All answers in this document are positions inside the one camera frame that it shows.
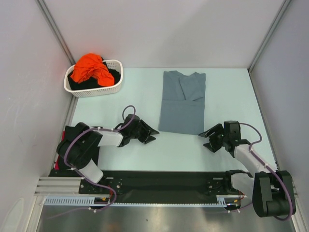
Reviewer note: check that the right aluminium corner post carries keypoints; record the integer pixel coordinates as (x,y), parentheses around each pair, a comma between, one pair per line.
(275,23)

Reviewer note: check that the white slotted cable duct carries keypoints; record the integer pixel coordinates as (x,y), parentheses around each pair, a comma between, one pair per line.
(99,202)

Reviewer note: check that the folded black t-shirt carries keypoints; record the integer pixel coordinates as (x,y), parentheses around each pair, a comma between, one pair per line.
(78,154)

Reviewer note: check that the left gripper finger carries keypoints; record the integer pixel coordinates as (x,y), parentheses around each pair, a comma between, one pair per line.
(148,128)
(148,140)

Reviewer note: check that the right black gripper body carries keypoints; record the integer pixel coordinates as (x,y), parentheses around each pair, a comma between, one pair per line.
(217,138)

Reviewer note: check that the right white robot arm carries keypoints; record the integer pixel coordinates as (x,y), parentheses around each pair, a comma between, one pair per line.
(270,190)

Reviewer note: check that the orange t-shirt in basket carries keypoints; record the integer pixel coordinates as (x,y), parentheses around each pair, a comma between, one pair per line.
(91,65)

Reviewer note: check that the grey-blue t-shirt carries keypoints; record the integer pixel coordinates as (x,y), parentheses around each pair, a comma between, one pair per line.
(183,103)

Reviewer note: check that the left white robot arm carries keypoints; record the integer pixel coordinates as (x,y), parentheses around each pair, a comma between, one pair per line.
(110,137)

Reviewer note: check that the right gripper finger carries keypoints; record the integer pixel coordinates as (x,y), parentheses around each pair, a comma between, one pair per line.
(211,147)
(218,128)

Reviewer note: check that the left aluminium corner post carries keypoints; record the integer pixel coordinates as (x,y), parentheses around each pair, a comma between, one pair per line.
(55,30)

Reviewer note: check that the black garment in basket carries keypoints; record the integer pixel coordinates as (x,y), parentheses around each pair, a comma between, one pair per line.
(114,70)

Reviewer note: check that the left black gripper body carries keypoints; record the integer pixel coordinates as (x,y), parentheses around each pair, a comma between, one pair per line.
(140,132)

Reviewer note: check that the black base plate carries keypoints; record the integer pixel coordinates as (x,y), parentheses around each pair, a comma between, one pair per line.
(141,197)

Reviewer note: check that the red folded garment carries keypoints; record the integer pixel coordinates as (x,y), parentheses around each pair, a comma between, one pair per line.
(56,165)

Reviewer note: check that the white plastic laundry basket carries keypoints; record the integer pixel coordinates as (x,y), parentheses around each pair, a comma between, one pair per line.
(96,91)

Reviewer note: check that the aluminium corner post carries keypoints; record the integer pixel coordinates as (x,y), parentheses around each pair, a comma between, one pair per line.
(55,30)
(275,23)

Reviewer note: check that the aluminium front rail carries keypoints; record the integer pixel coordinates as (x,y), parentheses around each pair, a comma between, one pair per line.
(55,187)

